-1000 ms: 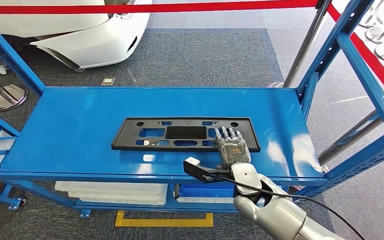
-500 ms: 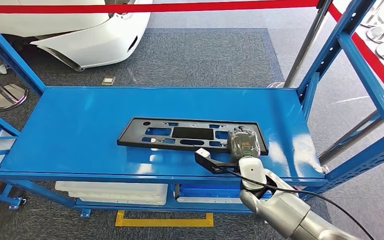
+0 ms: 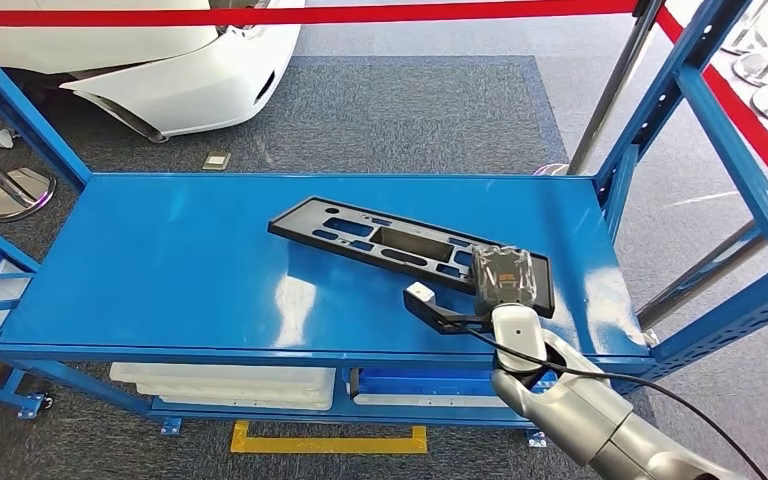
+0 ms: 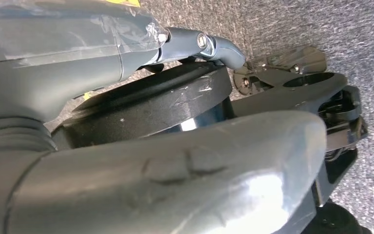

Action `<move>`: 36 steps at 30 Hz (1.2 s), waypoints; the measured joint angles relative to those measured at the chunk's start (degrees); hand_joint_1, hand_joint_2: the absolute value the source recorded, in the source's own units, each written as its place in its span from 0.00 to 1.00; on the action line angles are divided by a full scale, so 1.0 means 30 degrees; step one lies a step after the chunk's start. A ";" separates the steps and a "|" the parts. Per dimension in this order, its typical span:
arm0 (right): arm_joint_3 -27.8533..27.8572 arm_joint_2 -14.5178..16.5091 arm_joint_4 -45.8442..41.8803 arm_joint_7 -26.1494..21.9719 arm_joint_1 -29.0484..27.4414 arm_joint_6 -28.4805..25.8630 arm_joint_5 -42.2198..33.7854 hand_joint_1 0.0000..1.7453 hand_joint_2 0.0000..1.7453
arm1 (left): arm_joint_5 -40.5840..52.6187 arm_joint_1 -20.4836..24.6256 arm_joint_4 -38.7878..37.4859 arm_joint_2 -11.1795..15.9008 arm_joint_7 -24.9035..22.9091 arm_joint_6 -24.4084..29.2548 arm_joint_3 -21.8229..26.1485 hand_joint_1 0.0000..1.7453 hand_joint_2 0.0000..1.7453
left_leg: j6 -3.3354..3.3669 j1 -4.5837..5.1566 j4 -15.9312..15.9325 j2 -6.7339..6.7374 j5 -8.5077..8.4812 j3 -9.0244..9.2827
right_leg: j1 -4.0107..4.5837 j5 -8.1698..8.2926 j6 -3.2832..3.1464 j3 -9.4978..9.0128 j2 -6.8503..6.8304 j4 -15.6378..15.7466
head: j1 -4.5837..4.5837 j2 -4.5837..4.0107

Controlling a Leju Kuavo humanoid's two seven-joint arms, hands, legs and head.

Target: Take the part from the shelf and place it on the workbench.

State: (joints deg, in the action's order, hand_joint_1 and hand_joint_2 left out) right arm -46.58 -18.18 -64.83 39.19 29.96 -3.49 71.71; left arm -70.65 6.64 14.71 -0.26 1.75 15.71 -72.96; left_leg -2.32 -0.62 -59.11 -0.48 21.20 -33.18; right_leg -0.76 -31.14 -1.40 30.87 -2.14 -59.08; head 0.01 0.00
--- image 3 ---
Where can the white plastic tray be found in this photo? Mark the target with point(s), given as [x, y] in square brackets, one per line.
[258, 403]
[424, 400]
[225, 378]

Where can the blue metal shelf rack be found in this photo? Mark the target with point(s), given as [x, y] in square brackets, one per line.
[159, 265]

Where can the blue plastic bin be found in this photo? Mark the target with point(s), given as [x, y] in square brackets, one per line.
[424, 381]

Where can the chrome stanchion post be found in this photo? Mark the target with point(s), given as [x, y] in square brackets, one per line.
[16, 195]
[689, 286]
[612, 86]

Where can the white car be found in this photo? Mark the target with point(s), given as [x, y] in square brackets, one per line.
[159, 86]

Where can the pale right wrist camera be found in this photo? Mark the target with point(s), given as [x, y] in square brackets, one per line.
[420, 293]

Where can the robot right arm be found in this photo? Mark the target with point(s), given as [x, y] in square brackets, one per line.
[589, 417]

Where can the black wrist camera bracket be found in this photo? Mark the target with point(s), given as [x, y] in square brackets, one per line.
[437, 318]

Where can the black plastic panel part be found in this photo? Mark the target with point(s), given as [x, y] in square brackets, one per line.
[304, 225]

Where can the yellow floor tape mark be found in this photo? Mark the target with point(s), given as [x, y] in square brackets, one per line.
[324, 445]

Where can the red barrier belt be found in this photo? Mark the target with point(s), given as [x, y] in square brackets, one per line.
[728, 99]
[291, 14]

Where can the steel floor socket plate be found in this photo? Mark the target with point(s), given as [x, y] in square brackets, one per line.
[216, 161]

